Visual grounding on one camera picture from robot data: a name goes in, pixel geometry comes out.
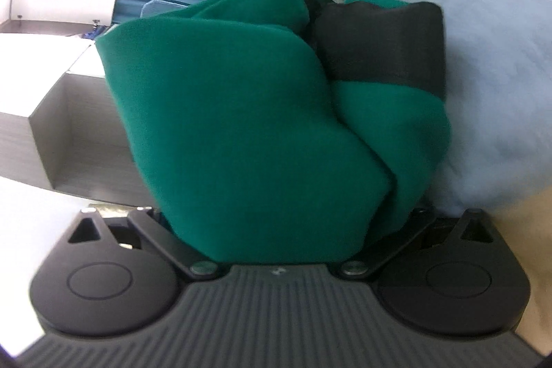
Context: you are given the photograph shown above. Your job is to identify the green hooded sweatshirt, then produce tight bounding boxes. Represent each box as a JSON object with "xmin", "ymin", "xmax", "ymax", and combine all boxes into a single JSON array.
[{"xmin": 96, "ymin": 0, "xmax": 450, "ymax": 264}]

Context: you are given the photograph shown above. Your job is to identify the patchwork pastel quilt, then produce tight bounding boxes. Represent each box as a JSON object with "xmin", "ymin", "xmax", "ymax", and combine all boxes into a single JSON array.
[{"xmin": 406, "ymin": 0, "xmax": 551, "ymax": 353}]

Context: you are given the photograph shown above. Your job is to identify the blue upholstered chair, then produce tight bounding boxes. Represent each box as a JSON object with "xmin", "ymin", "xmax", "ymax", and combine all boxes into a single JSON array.
[{"xmin": 140, "ymin": 0, "xmax": 187, "ymax": 18}]

